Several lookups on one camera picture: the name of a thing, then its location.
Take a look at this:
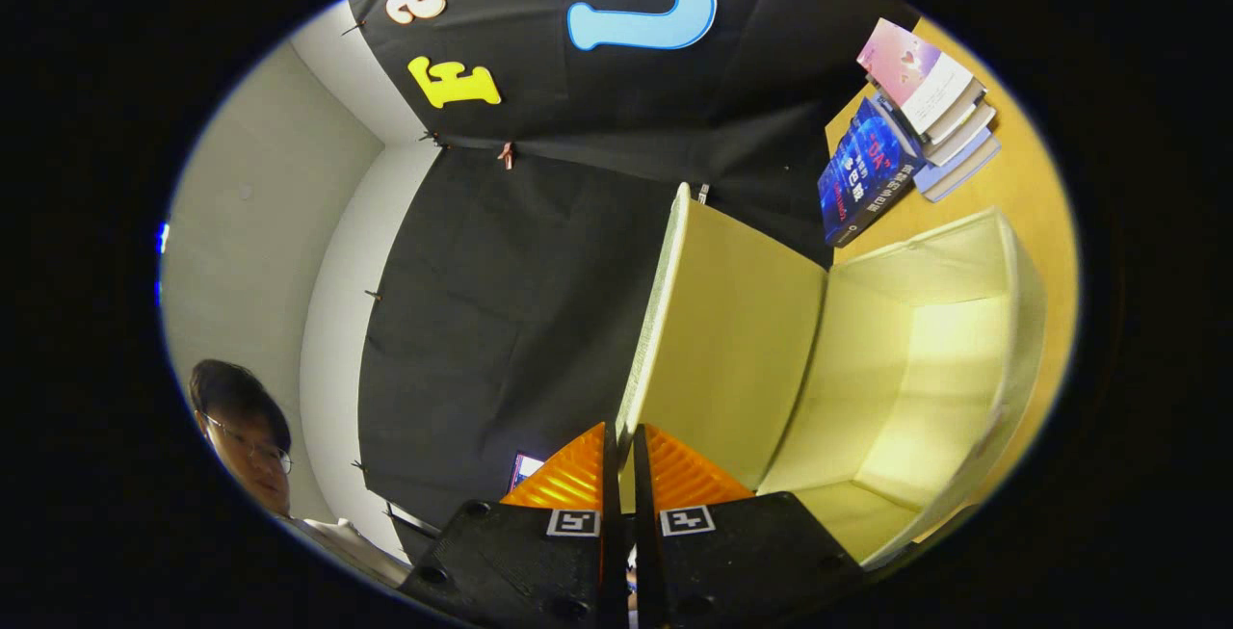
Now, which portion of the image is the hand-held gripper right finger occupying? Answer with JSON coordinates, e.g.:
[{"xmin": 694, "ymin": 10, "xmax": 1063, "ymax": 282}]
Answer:
[{"xmin": 631, "ymin": 421, "xmax": 865, "ymax": 629}]

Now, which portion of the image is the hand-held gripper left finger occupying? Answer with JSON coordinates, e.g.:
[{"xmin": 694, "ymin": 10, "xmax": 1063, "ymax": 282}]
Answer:
[{"xmin": 398, "ymin": 421, "xmax": 625, "ymax": 629}]

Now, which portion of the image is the pale green fabric storage box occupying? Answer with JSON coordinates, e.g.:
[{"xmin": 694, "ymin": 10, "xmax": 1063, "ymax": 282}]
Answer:
[{"xmin": 616, "ymin": 183, "xmax": 1048, "ymax": 572}]

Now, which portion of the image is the lit computer screen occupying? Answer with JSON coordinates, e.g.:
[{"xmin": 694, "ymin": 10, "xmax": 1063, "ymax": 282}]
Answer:
[{"xmin": 509, "ymin": 451, "xmax": 548, "ymax": 493}]

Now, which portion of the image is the person's white shirt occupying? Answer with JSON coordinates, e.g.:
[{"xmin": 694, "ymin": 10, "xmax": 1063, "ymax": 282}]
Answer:
[{"xmin": 275, "ymin": 513, "xmax": 415, "ymax": 591}]

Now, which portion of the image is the black backdrop cloth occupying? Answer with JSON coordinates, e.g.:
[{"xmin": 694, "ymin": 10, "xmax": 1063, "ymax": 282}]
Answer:
[{"xmin": 347, "ymin": 0, "xmax": 921, "ymax": 563}]

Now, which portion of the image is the person's head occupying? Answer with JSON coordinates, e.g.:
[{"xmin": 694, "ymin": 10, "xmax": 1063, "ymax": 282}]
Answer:
[{"xmin": 188, "ymin": 359, "xmax": 295, "ymax": 519}]

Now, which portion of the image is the dark blue book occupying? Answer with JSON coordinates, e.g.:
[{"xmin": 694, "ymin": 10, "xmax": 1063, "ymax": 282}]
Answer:
[{"xmin": 817, "ymin": 94, "xmax": 926, "ymax": 249}]

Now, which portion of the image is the pale blue book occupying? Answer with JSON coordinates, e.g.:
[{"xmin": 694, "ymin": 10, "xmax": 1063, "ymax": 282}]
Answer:
[{"xmin": 912, "ymin": 125, "xmax": 1003, "ymax": 203}]

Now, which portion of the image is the white book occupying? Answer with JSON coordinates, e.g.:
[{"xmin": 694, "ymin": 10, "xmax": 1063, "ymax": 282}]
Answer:
[{"xmin": 920, "ymin": 80, "xmax": 996, "ymax": 166}]

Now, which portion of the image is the pink cover book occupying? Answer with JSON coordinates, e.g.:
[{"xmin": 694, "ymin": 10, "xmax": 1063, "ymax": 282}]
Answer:
[{"xmin": 856, "ymin": 17, "xmax": 976, "ymax": 136}]

